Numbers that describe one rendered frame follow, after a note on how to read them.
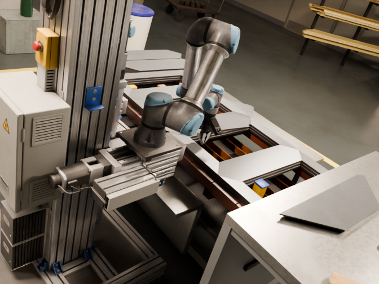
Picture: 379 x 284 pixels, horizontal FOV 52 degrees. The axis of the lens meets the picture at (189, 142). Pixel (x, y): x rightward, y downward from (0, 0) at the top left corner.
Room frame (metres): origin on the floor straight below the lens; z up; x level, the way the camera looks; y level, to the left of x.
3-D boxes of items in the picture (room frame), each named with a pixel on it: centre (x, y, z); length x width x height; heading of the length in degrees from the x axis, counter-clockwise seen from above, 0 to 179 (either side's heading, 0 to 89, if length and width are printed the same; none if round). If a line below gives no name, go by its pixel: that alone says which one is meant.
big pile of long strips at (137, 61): (3.13, 0.48, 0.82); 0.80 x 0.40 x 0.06; 138
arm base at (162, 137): (1.54, 0.18, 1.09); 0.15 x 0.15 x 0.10
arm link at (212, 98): (1.87, -0.02, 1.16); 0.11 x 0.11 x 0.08; 76
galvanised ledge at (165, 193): (2.01, 0.38, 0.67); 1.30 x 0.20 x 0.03; 48
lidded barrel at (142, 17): (5.31, 1.24, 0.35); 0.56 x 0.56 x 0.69
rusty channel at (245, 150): (2.40, -0.24, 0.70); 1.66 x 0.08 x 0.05; 48
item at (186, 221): (2.07, 0.33, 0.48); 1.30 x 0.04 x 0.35; 48
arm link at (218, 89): (1.96, -0.06, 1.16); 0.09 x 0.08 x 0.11; 166
